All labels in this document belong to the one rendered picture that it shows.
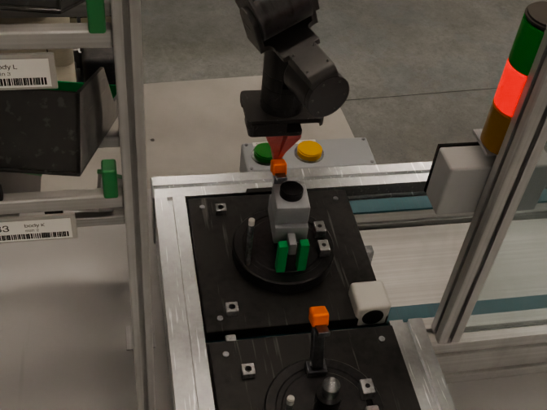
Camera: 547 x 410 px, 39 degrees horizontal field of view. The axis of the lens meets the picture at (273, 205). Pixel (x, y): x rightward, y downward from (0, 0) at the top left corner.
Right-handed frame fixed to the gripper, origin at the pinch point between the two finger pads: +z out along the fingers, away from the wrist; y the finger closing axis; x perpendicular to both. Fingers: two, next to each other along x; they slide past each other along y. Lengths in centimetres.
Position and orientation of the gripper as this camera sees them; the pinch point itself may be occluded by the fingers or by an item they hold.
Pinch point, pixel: (275, 155)
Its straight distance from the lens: 109.1
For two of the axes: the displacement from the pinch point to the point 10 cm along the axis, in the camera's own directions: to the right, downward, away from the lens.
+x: -1.7, -7.1, 6.8
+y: 9.8, -0.7, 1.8
